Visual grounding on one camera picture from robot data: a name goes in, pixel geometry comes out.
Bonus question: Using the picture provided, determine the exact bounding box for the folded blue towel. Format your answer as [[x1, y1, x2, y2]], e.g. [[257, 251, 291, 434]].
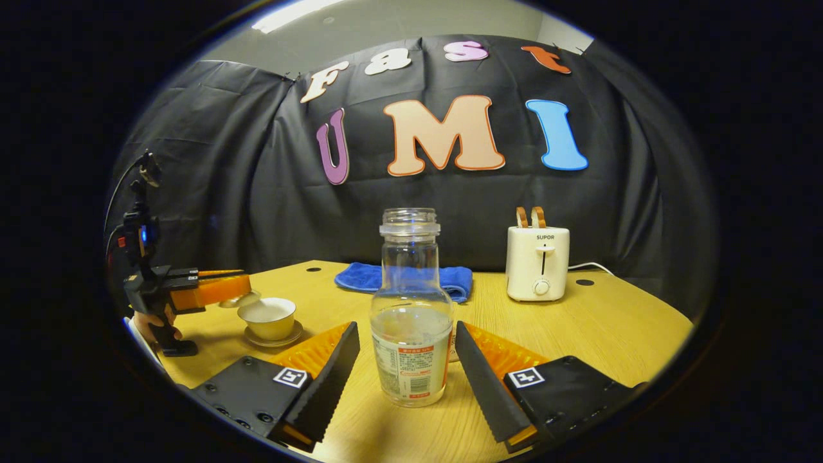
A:
[[334, 262, 474, 304]]

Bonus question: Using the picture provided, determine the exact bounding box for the white toaster cable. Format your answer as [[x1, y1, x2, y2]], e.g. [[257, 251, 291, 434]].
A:
[[568, 261, 617, 277]]

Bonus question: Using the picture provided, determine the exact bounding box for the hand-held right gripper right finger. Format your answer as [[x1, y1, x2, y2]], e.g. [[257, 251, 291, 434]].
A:
[[455, 321, 647, 454]]

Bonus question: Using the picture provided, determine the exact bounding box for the cream teacup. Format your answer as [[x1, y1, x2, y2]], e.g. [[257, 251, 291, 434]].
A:
[[237, 297, 297, 341]]

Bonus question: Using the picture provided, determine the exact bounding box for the black backdrop cloth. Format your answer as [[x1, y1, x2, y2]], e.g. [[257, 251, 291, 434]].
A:
[[106, 35, 718, 322]]

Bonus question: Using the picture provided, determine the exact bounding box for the clear plastic water bottle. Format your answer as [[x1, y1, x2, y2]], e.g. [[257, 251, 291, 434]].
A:
[[370, 208, 454, 408]]

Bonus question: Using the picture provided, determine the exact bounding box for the cream saucer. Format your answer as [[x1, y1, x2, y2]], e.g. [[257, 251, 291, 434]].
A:
[[244, 320, 304, 349]]

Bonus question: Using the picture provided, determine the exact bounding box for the white toaster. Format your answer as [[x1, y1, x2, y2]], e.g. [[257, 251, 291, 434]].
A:
[[505, 226, 571, 303]]

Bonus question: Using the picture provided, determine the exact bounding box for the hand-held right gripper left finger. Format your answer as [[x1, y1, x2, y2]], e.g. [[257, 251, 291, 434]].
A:
[[190, 322, 361, 453]]

